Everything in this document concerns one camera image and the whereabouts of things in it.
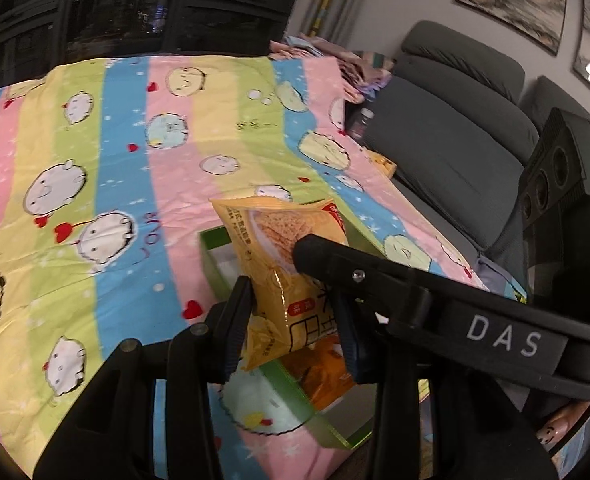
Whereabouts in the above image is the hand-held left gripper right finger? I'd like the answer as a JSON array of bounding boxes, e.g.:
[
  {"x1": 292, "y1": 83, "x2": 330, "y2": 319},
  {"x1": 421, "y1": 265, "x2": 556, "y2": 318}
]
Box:
[{"x1": 332, "y1": 292, "x2": 560, "y2": 480}]

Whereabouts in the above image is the striped cartoon printed blanket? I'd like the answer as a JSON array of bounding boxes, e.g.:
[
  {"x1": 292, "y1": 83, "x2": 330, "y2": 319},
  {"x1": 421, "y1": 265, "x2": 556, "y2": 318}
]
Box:
[{"x1": 0, "y1": 52, "x2": 528, "y2": 480}]

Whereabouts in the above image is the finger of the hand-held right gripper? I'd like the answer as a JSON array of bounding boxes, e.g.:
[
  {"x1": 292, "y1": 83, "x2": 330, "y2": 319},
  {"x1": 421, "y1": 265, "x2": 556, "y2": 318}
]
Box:
[{"x1": 292, "y1": 234, "x2": 590, "y2": 402}]

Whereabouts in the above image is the yellow snack packet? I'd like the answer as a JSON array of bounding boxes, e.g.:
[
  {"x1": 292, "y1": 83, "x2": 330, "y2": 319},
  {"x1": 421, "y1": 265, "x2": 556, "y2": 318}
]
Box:
[{"x1": 209, "y1": 197, "x2": 352, "y2": 372}]

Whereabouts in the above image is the orange snack packet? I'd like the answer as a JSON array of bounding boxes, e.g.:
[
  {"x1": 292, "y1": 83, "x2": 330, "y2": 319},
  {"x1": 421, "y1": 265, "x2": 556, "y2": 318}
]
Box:
[{"x1": 280, "y1": 335, "x2": 358, "y2": 413}]

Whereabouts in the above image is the pink printed cloth pile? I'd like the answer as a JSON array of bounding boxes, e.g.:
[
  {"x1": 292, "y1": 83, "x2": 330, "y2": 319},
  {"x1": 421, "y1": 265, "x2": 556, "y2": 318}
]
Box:
[{"x1": 270, "y1": 32, "x2": 397, "y2": 105}]

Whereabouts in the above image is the grey sofa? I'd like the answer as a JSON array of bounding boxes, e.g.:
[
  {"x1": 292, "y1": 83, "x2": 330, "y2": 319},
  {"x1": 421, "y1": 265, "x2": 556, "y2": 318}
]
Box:
[{"x1": 345, "y1": 20, "x2": 590, "y2": 307}]

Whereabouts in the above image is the large framed wall painting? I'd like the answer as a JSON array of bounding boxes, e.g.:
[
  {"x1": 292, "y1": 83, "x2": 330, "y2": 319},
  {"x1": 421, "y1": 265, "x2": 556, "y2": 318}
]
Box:
[{"x1": 455, "y1": 0, "x2": 569, "y2": 57}]

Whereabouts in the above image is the dark bottle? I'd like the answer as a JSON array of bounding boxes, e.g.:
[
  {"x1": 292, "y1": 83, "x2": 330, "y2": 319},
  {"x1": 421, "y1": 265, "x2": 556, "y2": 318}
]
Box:
[{"x1": 350, "y1": 107, "x2": 377, "y2": 142}]

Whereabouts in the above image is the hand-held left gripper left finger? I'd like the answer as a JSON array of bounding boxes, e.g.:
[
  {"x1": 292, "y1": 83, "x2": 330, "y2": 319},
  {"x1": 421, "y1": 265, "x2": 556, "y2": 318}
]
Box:
[{"x1": 32, "y1": 277, "x2": 253, "y2": 480}]

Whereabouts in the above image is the person's right hand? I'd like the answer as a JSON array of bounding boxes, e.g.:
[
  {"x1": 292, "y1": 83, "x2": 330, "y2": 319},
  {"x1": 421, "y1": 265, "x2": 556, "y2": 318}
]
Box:
[{"x1": 537, "y1": 405, "x2": 583, "y2": 446}]

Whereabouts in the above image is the green box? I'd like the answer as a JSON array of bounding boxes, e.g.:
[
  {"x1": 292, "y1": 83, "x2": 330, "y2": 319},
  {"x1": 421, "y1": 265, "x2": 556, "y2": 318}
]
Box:
[{"x1": 197, "y1": 225, "x2": 377, "y2": 453}]

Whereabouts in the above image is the dark window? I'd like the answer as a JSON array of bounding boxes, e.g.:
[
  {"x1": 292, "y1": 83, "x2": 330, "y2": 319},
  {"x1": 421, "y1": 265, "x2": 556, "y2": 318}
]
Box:
[{"x1": 0, "y1": 0, "x2": 302, "y2": 92}]

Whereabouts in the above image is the small yellow packet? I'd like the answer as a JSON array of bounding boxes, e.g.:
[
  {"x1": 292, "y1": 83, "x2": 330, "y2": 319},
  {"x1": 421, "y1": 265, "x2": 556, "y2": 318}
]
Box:
[{"x1": 365, "y1": 150, "x2": 399, "y2": 179}]

